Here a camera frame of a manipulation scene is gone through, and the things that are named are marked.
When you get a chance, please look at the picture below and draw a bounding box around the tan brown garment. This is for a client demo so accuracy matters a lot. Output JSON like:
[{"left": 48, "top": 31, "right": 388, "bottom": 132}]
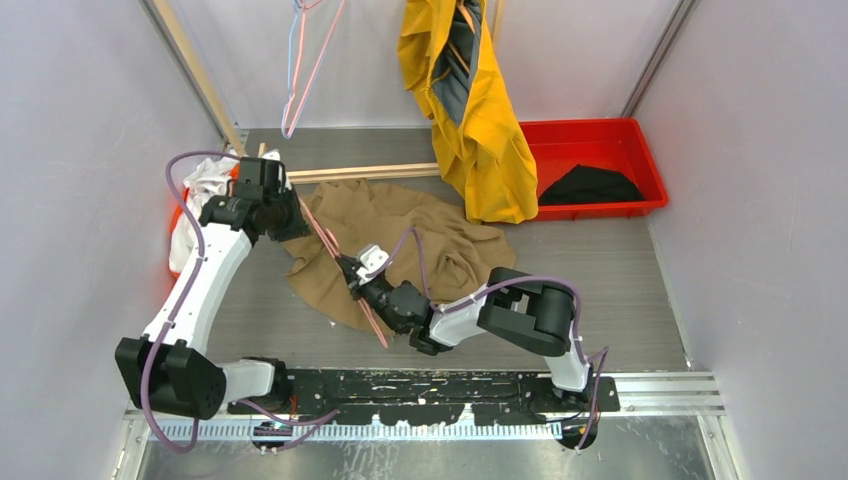
[{"left": 283, "top": 180, "right": 516, "bottom": 333}]

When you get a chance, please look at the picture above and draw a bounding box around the yellow pleated skirt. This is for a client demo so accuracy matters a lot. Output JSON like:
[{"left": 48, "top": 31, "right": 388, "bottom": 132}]
[{"left": 397, "top": 1, "right": 539, "bottom": 224}]

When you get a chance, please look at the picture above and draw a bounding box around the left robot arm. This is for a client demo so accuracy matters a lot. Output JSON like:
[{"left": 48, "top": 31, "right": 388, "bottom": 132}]
[{"left": 115, "top": 157, "right": 309, "bottom": 420}]

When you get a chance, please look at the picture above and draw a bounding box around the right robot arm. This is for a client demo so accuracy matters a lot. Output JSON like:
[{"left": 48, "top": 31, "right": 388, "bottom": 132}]
[{"left": 336, "top": 255, "right": 595, "bottom": 411}]

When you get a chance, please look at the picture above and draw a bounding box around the orange cloth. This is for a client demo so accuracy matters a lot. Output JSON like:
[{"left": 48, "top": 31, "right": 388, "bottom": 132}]
[{"left": 170, "top": 158, "right": 239, "bottom": 244}]

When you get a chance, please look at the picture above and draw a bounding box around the white cloth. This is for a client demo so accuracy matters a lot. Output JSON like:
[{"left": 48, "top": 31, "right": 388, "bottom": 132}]
[{"left": 168, "top": 157, "right": 239, "bottom": 278}]

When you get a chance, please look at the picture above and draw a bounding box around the black garment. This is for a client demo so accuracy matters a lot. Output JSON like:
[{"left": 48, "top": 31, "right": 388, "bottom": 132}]
[{"left": 539, "top": 165, "right": 645, "bottom": 206}]

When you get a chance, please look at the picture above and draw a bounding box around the wooden clothes rack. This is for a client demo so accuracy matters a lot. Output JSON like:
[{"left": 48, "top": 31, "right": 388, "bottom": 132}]
[{"left": 152, "top": 0, "right": 508, "bottom": 185}]

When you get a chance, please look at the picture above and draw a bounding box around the red plastic bin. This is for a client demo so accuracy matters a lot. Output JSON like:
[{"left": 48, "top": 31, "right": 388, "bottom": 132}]
[{"left": 520, "top": 118, "right": 669, "bottom": 221}]

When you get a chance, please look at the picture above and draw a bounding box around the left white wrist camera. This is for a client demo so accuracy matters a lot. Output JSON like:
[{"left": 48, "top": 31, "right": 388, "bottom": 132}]
[{"left": 261, "top": 150, "right": 281, "bottom": 162}]

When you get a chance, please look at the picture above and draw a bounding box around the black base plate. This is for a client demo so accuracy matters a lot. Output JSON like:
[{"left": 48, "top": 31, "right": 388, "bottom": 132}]
[{"left": 252, "top": 369, "right": 621, "bottom": 426}]

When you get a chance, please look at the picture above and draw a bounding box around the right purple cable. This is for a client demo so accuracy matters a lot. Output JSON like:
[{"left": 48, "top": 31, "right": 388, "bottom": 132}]
[{"left": 367, "top": 226, "right": 609, "bottom": 453}]

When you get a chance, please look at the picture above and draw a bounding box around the purple cable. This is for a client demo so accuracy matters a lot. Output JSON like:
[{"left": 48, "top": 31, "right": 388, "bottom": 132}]
[
  {"left": 367, "top": 226, "right": 609, "bottom": 453},
  {"left": 140, "top": 150, "right": 339, "bottom": 455}
]

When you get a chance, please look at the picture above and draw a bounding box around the blue wire hanger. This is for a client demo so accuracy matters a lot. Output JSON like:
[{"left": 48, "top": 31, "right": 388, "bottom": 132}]
[{"left": 280, "top": 0, "right": 308, "bottom": 140}]

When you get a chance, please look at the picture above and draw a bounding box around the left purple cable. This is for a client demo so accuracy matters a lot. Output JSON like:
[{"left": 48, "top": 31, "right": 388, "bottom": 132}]
[{"left": 140, "top": 150, "right": 339, "bottom": 455}]

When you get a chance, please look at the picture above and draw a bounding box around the aluminium rail frame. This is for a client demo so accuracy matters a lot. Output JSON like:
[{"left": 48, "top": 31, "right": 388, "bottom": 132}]
[{"left": 112, "top": 369, "right": 740, "bottom": 479}]

